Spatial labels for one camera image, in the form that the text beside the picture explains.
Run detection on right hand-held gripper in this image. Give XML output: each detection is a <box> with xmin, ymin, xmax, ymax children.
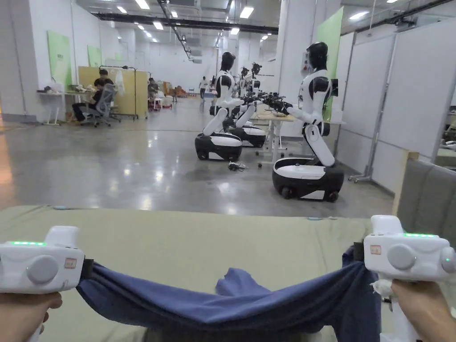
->
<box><xmin>352</xmin><ymin>215</ymin><xmax>456</xmax><ymax>342</ymax></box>

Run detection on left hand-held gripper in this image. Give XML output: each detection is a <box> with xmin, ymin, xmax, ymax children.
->
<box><xmin>0</xmin><ymin>225</ymin><xmax>94</xmax><ymax>295</ymax></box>

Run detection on dark blue shirt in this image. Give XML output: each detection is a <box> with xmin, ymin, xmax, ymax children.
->
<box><xmin>76</xmin><ymin>245</ymin><xmax>383</xmax><ymax>342</ymax></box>

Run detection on person's left hand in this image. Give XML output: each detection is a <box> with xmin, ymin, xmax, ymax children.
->
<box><xmin>0</xmin><ymin>292</ymin><xmax>63</xmax><ymax>342</ymax></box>

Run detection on person's right hand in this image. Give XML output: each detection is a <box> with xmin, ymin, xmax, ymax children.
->
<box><xmin>390</xmin><ymin>276</ymin><xmax>456</xmax><ymax>342</ymax></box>

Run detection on grey padded headboard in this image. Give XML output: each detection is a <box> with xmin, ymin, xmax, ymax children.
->
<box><xmin>396</xmin><ymin>158</ymin><xmax>456</xmax><ymax>250</ymax></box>

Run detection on bed with pale green sheet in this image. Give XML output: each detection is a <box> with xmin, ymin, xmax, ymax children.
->
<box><xmin>0</xmin><ymin>204</ymin><xmax>397</xmax><ymax>342</ymax></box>

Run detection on black and white humanoid robot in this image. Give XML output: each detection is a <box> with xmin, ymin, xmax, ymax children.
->
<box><xmin>228</xmin><ymin>66</ymin><xmax>267</xmax><ymax>149</ymax></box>
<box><xmin>194</xmin><ymin>52</ymin><xmax>247</xmax><ymax>161</ymax></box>
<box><xmin>272</xmin><ymin>41</ymin><xmax>346</xmax><ymax>204</ymax></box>
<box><xmin>248</xmin><ymin>62</ymin><xmax>264</xmax><ymax>106</ymax></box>

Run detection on white table with clutter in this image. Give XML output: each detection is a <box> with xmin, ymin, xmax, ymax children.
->
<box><xmin>35</xmin><ymin>85</ymin><xmax>77</xmax><ymax>126</ymax></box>

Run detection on grey office chair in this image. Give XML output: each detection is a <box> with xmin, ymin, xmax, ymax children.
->
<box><xmin>85</xmin><ymin>83</ymin><xmax>122</xmax><ymax>128</ymax></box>

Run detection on wooden top table white legs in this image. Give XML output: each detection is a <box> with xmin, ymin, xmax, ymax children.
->
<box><xmin>253</xmin><ymin>108</ymin><xmax>299</xmax><ymax>163</ymax></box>

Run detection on person's body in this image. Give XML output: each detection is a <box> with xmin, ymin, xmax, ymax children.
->
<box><xmin>142</xmin><ymin>326</ymin><xmax>339</xmax><ymax>342</ymax></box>

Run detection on black garment rack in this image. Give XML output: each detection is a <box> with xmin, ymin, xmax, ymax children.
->
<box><xmin>98</xmin><ymin>65</ymin><xmax>139</xmax><ymax>121</ymax></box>

